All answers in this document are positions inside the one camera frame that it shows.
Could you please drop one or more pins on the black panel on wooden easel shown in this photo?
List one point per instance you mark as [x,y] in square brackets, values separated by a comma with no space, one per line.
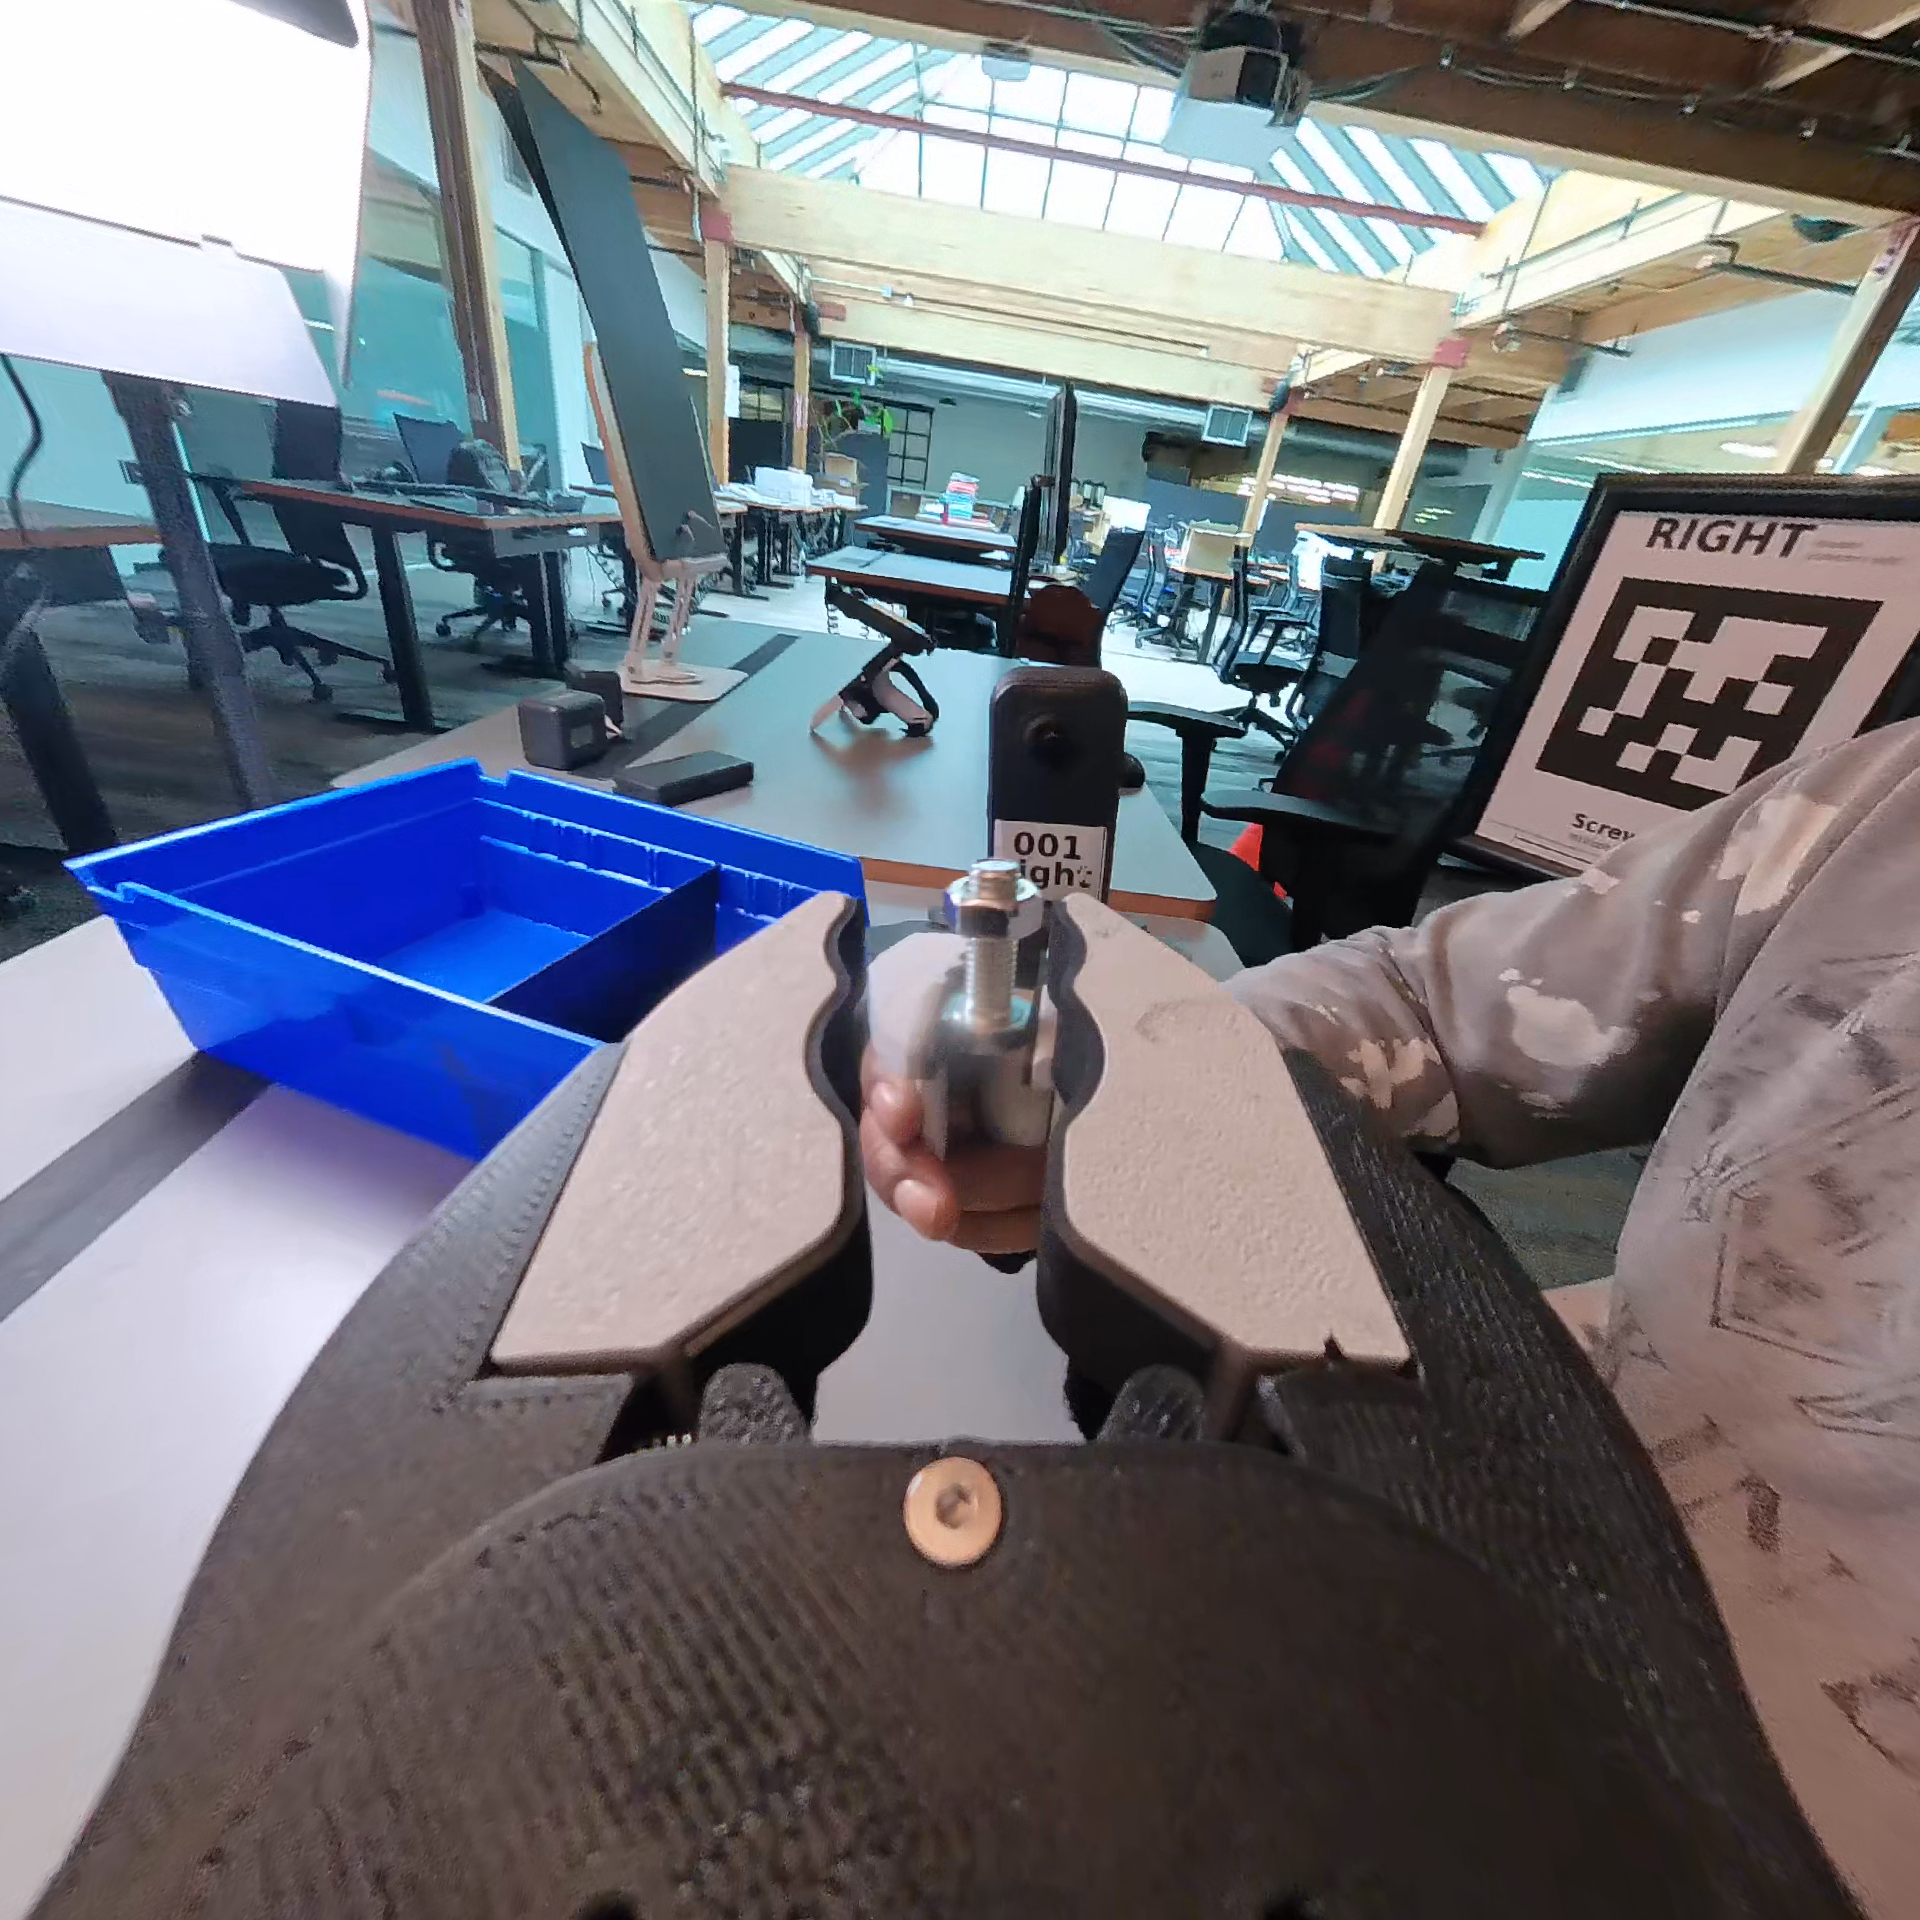
[616,329]

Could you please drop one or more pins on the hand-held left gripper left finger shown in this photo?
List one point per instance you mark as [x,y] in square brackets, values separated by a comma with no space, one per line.
[692,1155]

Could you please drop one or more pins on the black office chair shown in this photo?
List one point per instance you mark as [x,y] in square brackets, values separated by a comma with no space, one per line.
[285,578]
[1349,749]

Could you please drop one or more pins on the wooden office desk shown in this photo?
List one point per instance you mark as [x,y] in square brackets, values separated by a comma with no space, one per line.
[452,509]

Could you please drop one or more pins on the framed black white tag sign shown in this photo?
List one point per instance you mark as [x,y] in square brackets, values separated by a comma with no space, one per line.
[1724,690]

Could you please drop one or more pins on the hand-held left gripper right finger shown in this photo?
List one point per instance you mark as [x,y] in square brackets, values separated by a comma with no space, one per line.
[1201,1170]

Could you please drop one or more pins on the blue plastic bin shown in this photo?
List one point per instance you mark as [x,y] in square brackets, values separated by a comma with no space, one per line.
[300,960]

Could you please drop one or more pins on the orange traffic cone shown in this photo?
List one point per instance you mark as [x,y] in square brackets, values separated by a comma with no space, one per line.
[1260,873]

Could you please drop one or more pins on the wood-edged grey table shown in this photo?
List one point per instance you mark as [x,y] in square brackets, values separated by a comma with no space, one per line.
[902,796]

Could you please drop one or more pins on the dark grey cube box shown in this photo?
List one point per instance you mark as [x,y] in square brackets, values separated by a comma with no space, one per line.
[567,732]

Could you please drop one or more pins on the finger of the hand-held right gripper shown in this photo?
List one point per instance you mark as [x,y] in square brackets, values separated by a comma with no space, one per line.
[1045,1080]
[904,1019]

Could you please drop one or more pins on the ceiling projector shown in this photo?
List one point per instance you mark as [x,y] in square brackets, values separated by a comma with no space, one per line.
[1230,89]

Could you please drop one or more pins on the black white tabletop device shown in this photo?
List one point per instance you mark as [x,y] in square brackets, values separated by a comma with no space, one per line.
[886,675]

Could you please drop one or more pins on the person's right hand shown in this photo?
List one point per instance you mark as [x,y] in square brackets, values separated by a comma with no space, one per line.
[909,1170]

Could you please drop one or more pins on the dark brown chair back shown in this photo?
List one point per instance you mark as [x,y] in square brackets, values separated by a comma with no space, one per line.
[1062,621]

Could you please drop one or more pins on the silver hex bolt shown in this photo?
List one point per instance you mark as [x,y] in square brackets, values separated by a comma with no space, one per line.
[993,974]

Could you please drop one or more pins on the person's patterned grey sweatshirt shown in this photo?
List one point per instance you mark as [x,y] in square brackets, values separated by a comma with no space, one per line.
[1769,1348]

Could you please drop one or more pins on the flat black box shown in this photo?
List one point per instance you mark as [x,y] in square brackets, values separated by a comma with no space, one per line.
[682,777]

